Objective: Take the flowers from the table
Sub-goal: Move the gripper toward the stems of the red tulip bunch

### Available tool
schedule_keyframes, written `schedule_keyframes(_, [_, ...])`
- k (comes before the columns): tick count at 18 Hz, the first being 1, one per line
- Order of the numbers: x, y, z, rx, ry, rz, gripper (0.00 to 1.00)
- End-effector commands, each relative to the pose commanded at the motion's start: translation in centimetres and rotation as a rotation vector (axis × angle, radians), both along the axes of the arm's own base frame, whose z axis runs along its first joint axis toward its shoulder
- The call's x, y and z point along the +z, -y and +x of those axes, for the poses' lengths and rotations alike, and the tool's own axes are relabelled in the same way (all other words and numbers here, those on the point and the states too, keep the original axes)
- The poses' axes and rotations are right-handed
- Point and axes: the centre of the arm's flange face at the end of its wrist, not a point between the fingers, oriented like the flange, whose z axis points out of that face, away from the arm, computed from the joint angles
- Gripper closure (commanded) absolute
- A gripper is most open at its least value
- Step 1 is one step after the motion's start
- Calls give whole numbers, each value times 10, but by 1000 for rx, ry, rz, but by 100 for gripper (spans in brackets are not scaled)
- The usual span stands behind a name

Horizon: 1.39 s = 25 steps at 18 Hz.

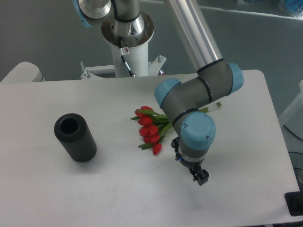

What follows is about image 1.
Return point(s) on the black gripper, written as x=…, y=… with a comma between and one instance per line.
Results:
x=200, y=175

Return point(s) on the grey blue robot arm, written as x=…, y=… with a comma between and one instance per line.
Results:
x=215, y=78

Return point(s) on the red tulip bouquet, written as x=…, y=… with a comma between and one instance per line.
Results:
x=154, y=130

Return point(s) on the black device at table edge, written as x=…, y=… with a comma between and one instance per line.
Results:
x=294, y=201

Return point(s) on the black ribbed cylindrical vase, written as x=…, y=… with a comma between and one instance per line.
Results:
x=73, y=133

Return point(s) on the blue plastic bag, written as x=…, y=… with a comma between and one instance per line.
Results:
x=293, y=8

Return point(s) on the white chair back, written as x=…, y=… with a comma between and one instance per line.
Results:
x=24, y=72

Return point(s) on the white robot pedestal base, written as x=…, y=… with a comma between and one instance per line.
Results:
x=128, y=42

